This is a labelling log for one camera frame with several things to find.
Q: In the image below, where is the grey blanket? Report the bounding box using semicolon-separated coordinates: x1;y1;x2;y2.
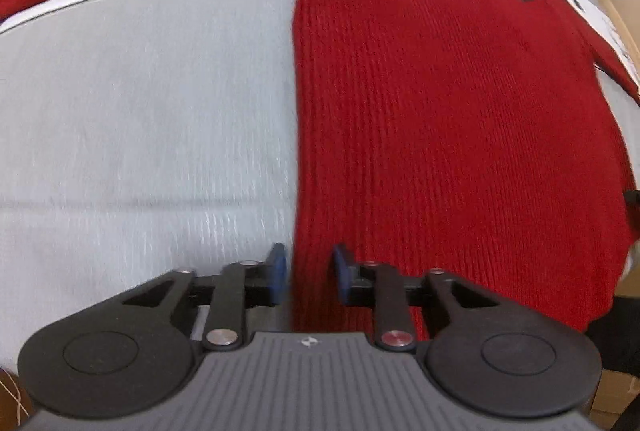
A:
0;0;640;377

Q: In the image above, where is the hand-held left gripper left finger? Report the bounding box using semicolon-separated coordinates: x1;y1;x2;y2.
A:
120;242;289;353

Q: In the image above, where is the cardboard box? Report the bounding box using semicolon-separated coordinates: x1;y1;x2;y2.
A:
589;365;640;431

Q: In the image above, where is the red knit sweater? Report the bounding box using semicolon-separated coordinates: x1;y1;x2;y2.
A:
0;0;640;344

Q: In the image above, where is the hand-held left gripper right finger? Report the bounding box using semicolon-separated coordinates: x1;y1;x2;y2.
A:
331;243;494;353

